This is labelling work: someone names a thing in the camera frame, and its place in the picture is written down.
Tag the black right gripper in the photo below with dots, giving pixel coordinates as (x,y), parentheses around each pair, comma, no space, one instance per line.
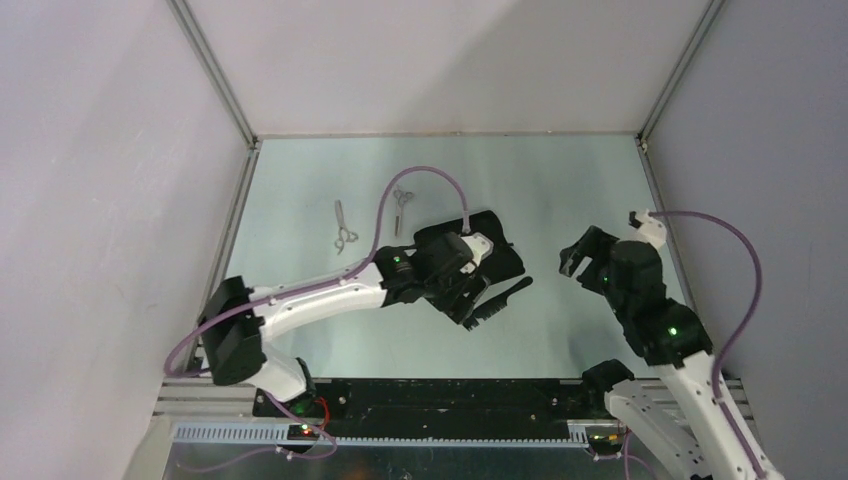
(593,243)

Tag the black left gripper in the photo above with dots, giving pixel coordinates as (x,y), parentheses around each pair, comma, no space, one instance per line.
(458,306)

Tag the black handled comb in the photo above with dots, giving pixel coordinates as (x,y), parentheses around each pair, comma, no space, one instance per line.
(495,304)

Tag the black zippered tool case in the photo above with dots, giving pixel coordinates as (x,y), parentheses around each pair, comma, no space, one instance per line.
(494,255)

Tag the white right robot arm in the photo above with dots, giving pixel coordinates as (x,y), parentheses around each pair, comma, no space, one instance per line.
(670,338)

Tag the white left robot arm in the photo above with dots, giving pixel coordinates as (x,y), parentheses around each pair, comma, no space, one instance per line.
(239,323)

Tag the silver hair scissors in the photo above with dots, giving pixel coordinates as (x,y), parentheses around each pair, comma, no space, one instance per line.
(402,197)

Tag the silver thinning scissors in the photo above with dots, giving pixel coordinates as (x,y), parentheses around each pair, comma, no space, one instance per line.
(344,234)

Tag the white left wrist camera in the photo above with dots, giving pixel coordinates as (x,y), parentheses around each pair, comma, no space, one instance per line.
(481,247)

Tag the aluminium frame rail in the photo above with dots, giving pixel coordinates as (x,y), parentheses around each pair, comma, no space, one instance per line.
(232,221)

